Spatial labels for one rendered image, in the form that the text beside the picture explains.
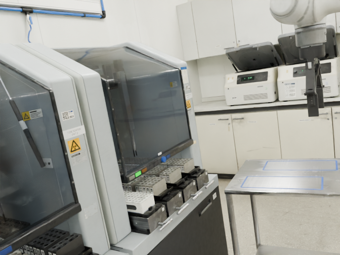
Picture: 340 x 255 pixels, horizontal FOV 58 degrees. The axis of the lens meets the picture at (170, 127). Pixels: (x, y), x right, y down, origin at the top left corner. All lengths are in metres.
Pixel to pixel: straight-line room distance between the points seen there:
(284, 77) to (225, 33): 0.92
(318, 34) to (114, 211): 0.98
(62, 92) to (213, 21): 2.97
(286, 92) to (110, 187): 2.46
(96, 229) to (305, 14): 1.01
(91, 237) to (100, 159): 0.29
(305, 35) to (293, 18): 0.18
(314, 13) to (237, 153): 2.91
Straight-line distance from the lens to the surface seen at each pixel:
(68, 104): 1.16
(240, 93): 3.52
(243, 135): 3.60
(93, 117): 1.23
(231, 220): 1.54
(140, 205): 1.38
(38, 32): 2.54
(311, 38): 1.06
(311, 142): 3.44
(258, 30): 3.72
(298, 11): 0.88
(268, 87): 3.41
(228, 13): 3.85
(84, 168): 1.20
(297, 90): 3.37
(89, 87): 1.23
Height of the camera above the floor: 1.39
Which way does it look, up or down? 10 degrees down
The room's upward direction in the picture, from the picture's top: 10 degrees counter-clockwise
